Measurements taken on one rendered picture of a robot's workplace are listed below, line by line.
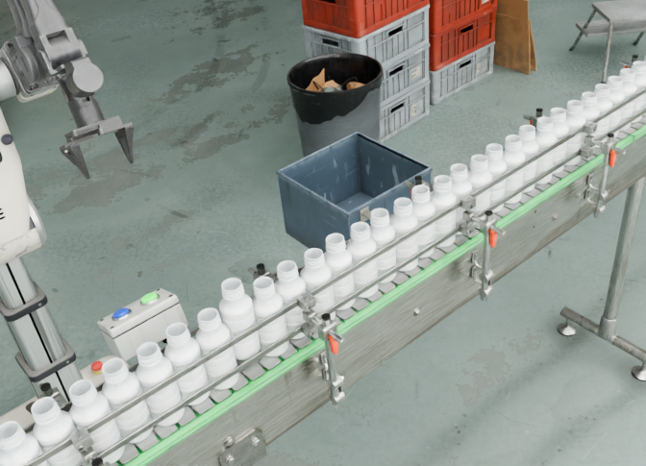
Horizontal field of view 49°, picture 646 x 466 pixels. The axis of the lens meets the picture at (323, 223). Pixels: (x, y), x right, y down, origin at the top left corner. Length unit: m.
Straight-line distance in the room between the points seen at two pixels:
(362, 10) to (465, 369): 1.85
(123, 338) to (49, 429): 0.23
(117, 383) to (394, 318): 0.62
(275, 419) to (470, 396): 1.29
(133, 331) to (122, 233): 2.31
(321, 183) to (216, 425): 1.01
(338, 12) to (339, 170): 1.64
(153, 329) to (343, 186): 1.03
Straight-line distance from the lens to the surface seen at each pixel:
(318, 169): 2.13
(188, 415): 1.33
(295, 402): 1.46
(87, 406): 1.21
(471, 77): 4.69
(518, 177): 1.72
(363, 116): 3.30
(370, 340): 1.52
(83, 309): 3.25
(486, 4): 4.62
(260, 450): 1.47
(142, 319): 1.37
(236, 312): 1.27
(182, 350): 1.25
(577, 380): 2.73
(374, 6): 3.72
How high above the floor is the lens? 1.99
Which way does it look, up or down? 35 degrees down
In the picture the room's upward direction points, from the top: 6 degrees counter-clockwise
